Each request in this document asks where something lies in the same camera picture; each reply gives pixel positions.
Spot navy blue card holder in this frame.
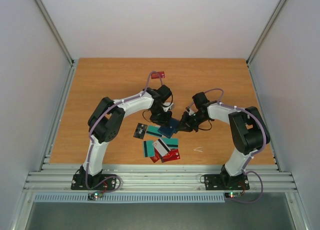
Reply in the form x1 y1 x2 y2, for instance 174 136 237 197
157 118 180 138

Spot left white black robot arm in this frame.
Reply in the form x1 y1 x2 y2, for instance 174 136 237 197
71 84 173 192

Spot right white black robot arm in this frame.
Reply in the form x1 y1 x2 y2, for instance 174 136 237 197
177 92 271 190

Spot teal card right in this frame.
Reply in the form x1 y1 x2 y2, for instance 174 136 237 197
146 125 163 138

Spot black card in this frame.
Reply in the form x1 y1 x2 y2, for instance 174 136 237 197
133 123 148 140

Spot teal card middle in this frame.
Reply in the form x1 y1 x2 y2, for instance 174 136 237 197
162 138 179 149

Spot teal card left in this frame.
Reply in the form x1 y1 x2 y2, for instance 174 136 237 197
142 140 155 158

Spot red card with chip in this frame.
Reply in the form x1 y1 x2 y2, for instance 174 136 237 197
161 148 181 163

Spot white card under teal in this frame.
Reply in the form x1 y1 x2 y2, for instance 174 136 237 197
152 138 171 157

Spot red card behind teal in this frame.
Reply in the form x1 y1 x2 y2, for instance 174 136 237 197
150 149 161 163

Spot lone red card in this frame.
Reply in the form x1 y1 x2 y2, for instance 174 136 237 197
151 71 166 79

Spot right circuit board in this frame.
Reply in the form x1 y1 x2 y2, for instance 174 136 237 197
224 191 244 199

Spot circuit board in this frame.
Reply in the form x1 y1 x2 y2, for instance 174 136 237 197
224 191 244 199
87 191 104 201

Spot left circuit board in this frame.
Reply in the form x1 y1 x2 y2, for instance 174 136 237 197
87 191 104 201

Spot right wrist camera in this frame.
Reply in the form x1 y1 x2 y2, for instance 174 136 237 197
185 106 195 116

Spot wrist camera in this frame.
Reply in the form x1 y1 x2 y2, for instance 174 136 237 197
185 106 195 116
162 102 175 112

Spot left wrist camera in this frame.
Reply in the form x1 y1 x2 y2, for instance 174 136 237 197
162 102 175 112

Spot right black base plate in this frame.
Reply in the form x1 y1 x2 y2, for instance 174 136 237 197
203 173 250 191

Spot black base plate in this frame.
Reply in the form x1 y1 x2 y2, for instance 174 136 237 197
203 173 250 191
70 173 119 191

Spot left aluminium corner post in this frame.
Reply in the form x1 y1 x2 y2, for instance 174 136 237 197
27 0 75 66

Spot aluminium corner post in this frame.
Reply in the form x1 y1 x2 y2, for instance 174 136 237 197
246 0 288 67
27 0 75 66

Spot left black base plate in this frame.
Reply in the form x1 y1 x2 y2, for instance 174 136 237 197
70 173 119 191

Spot grey slotted cable duct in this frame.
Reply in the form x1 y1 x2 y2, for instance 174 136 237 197
34 192 225 204

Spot right aluminium corner post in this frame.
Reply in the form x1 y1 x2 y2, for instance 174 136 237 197
246 0 288 67

